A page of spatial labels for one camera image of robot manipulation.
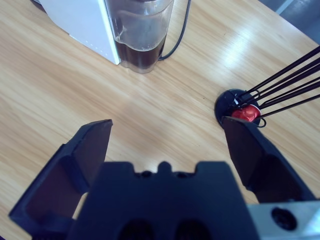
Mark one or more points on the clear water tank black lid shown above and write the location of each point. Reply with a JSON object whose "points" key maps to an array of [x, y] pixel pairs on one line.
{"points": [[140, 37]]}

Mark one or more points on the red coffee capsule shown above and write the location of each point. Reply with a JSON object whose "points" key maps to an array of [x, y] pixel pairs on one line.
{"points": [[246, 113]]}

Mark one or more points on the white capsule coffee machine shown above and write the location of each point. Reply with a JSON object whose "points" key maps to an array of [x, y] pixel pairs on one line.
{"points": [[82, 25]]}

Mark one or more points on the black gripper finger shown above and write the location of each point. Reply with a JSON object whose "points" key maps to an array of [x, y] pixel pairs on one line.
{"points": [[92, 145], [250, 155]]}

